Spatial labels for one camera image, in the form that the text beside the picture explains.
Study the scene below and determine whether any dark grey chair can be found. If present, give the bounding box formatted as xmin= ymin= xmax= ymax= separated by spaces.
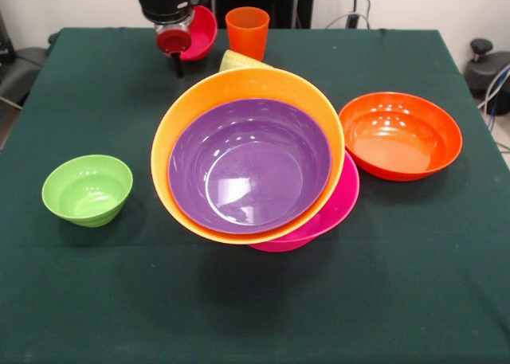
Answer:
xmin=0 ymin=9 xmax=59 ymax=106

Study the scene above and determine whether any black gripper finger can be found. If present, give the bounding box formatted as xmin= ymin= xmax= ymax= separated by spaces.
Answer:
xmin=171 ymin=53 xmax=186 ymax=80

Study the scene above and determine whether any red bowl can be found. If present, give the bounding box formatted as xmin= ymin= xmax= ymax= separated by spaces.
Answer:
xmin=179 ymin=4 xmax=219 ymax=62

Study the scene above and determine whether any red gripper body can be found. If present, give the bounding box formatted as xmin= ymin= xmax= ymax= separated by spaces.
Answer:
xmin=155 ymin=28 xmax=194 ymax=58

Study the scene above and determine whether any dark green tablecloth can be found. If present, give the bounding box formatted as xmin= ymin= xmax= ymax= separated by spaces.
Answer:
xmin=0 ymin=27 xmax=510 ymax=364

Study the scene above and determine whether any purple bowl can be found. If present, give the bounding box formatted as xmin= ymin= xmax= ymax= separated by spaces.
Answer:
xmin=167 ymin=97 xmax=333 ymax=236

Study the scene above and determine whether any yellow cup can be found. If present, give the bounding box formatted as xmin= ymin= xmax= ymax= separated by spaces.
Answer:
xmin=220 ymin=49 xmax=275 ymax=72

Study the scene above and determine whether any pink bowl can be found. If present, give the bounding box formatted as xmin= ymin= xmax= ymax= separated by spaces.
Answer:
xmin=246 ymin=151 xmax=361 ymax=253

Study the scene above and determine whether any yellow bowl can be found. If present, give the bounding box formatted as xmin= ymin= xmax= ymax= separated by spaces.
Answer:
xmin=150 ymin=67 xmax=347 ymax=245

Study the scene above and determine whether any grey blue cable bundle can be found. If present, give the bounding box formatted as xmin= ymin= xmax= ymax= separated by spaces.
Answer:
xmin=477 ymin=63 xmax=510 ymax=118

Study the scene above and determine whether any orange bowl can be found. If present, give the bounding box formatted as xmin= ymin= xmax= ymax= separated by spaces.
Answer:
xmin=338 ymin=92 xmax=464 ymax=182

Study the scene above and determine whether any thin grey cable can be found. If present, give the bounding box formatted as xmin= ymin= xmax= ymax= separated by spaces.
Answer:
xmin=320 ymin=13 xmax=374 ymax=30

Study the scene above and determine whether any orange cup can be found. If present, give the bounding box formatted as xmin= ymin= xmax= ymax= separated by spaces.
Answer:
xmin=225 ymin=6 xmax=271 ymax=62

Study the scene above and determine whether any small green bowl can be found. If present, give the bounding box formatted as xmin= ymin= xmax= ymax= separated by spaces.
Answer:
xmin=41 ymin=154 xmax=134 ymax=229

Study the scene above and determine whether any black round equipment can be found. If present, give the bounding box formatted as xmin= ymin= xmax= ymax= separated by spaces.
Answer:
xmin=464 ymin=38 xmax=510 ymax=99

